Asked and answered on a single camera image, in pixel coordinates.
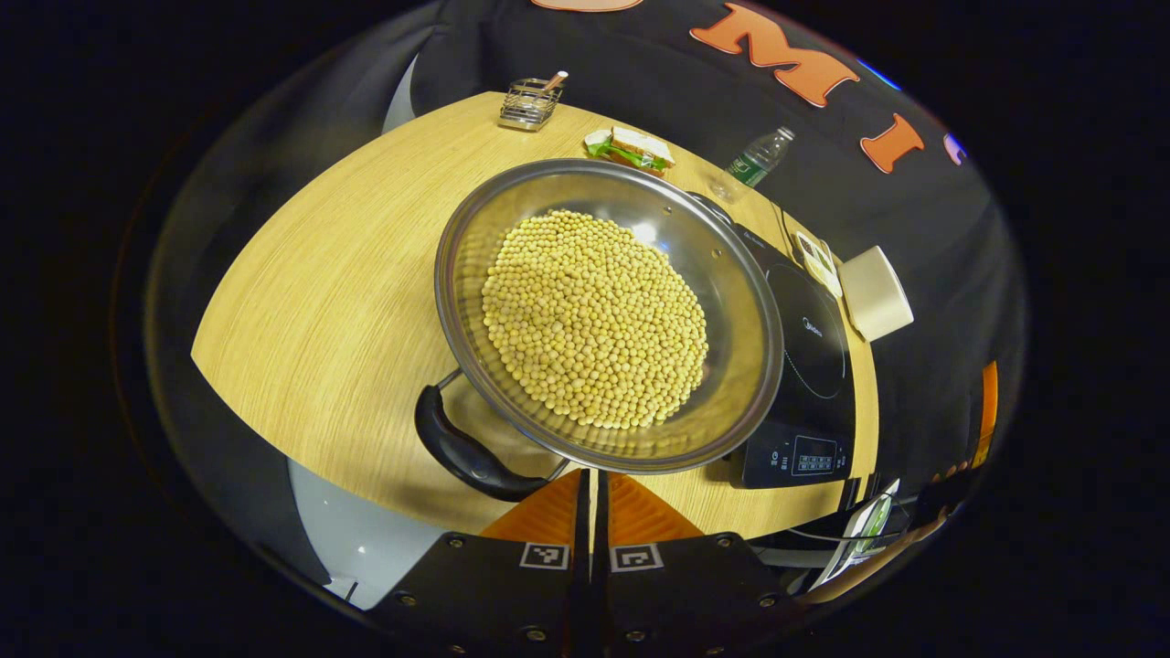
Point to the black backdrop cloth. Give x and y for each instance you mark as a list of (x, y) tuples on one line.
[(640, 82)]

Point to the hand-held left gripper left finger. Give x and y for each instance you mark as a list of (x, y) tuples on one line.
[(512, 594)]

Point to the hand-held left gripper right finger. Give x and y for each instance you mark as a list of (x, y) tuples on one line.
[(676, 594)]

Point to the white flat device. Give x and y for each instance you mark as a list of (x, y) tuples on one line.
[(864, 530)]

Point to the black induction cooktop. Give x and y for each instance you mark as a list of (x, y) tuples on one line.
[(818, 411)]

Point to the clear plastic water bottle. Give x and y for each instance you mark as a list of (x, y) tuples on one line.
[(754, 164)]

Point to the white toaster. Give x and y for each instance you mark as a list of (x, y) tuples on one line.
[(876, 294)]

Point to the pink striped stick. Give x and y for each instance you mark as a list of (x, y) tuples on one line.
[(555, 81)]

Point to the sandwich with lettuce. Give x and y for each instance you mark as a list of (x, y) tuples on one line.
[(640, 148)]

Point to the stainless steel pot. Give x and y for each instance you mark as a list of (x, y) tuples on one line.
[(749, 347)]

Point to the pile of yellow soybeans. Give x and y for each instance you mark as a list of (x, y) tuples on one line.
[(594, 320)]

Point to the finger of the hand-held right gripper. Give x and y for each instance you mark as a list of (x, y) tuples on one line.
[(987, 411)]

